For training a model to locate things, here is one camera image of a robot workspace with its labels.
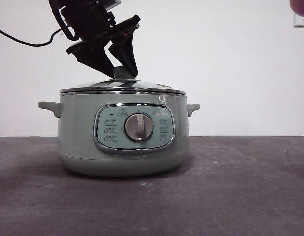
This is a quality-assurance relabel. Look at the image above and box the glass lid with green knob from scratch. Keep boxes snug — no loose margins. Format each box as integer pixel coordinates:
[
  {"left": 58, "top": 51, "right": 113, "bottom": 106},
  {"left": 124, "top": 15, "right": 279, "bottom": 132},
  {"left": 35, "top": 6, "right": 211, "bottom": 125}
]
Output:
[{"left": 59, "top": 66, "right": 187, "bottom": 94}]

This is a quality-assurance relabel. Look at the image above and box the brown egg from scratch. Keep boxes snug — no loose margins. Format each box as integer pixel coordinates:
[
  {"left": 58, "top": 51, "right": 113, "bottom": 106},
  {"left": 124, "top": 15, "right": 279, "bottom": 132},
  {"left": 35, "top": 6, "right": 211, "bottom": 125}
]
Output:
[{"left": 289, "top": 0, "right": 304, "bottom": 15}]

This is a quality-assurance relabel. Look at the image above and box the pale green electric pot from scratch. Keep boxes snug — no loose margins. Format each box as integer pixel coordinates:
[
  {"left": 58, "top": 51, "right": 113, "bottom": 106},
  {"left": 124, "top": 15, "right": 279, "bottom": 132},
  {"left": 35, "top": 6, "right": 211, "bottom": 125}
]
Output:
[{"left": 38, "top": 92, "right": 201, "bottom": 177}]

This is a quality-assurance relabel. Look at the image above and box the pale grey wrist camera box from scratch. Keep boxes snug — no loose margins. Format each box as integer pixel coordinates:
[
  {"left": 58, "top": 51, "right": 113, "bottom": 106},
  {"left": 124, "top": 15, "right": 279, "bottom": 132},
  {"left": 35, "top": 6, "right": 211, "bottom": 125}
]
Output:
[{"left": 102, "top": 0, "right": 122, "bottom": 11}]

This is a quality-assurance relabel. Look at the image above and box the black cable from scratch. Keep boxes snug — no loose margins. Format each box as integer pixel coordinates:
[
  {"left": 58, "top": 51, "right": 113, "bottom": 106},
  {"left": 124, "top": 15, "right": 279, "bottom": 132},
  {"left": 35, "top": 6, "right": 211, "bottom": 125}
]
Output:
[{"left": 0, "top": 24, "right": 65, "bottom": 47}]

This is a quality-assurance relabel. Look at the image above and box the white wall socket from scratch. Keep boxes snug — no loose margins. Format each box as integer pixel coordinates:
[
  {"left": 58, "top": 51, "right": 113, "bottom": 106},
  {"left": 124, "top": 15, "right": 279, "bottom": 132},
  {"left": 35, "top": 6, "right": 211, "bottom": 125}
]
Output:
[{"left": 294, "top": 12, "right": 304, "bottom": 28}]

